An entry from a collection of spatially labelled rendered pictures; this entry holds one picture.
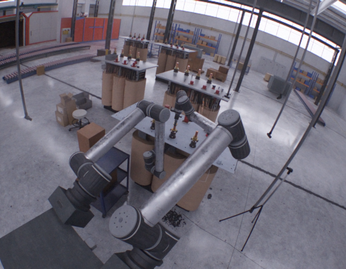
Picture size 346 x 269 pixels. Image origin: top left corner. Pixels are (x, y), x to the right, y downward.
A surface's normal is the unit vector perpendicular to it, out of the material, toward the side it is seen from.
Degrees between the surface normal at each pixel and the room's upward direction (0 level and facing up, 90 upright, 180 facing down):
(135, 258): 31
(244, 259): 0
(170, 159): 90
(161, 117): 80
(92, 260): 0
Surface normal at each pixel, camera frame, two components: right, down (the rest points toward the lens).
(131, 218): -0.38, -0.72
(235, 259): 0.19, -0.81
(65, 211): -0.13, -0.53
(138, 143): -0.44, 0.43
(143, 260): 0.09, -0.38
